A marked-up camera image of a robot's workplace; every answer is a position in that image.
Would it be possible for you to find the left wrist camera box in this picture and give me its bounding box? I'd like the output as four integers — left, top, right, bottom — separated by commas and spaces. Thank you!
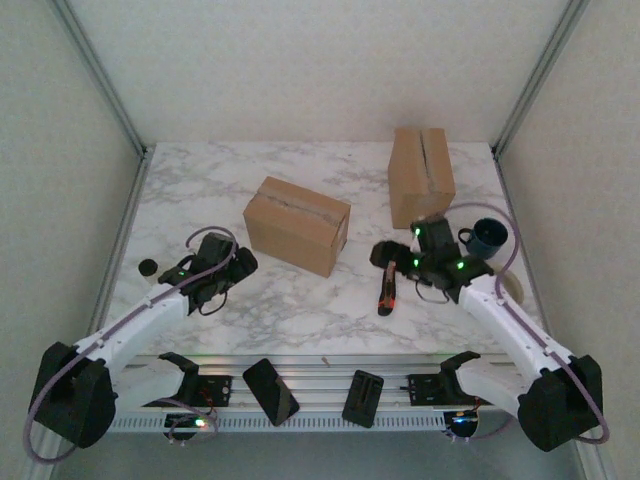
196, 232, 237, 275

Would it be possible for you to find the aluminium rail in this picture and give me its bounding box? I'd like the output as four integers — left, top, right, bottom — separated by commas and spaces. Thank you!
84, 147, 154, 341
492, 147, 551, 326

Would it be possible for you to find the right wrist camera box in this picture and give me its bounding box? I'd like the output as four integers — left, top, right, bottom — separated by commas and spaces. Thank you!
412, 213, 459, 254

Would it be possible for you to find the aluminium right frame post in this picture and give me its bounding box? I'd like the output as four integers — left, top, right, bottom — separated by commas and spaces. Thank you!
492, 0, 591, 156

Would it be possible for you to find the orange and black utility knife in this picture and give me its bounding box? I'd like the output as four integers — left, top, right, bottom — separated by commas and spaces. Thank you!
376, 257, 400, 318

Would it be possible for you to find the aluminium frame post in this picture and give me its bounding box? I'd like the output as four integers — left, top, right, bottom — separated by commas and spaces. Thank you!
47, 0, 149, 156
492, 0, 591, 156

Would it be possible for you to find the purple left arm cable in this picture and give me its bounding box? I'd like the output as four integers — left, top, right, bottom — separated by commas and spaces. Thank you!
24, 227, 239, 464

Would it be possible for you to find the wide brown cardboard box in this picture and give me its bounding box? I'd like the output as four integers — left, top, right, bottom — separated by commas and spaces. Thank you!
243, 175, 352, 279

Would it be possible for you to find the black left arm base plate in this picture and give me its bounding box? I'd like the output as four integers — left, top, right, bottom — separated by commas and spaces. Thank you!
142, 374, 235, 407

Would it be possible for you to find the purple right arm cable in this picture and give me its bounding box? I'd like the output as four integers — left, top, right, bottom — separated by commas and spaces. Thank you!
447, 202, 611, 445

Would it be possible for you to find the aluminium mounting rail beam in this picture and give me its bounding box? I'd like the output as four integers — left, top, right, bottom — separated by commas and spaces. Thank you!
107, 352, 526, 414

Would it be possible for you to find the controller board with LED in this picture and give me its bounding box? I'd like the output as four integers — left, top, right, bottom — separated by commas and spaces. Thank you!
443, 409, 482, 444
164, 412, 217, 446

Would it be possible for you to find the aluminium left frame post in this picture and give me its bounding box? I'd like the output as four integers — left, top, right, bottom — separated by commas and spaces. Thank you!
47, 0, 149, 156

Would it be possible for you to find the dark blue mug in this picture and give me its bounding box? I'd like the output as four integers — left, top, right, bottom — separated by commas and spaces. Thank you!
457, 217, 510, 260

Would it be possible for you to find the narrow brown cardboard box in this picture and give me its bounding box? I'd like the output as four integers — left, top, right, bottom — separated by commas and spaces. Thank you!
387, 127, 457, 230

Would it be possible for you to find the aluminium left side rail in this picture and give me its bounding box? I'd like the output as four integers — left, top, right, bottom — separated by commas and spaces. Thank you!
84, 147, 154, 341

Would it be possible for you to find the aluminium right side rail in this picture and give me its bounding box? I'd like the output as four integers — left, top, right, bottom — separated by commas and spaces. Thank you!
492, 147, 551, 326

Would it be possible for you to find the grey slotted cable duct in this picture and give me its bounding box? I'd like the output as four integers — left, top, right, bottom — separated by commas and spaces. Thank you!
107, 412, 446, 435

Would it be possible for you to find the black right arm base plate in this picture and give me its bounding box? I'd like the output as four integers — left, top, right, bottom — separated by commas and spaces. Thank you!
407, 372, 496, 407

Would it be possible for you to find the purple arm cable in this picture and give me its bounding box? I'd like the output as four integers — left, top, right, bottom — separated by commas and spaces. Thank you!
447, 202, 611, 445
24, 227, 239, 464

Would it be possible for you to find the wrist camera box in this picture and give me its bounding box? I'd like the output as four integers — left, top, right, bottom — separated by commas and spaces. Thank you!
412, 213, 459, 254
196, 232, 237, 275

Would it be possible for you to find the black smartphone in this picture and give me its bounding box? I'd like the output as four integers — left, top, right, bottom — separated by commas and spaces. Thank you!
242, 357, 301, 427

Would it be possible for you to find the black phone holder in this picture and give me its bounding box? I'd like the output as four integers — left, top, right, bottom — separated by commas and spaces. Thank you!
341, 368, 385, 430

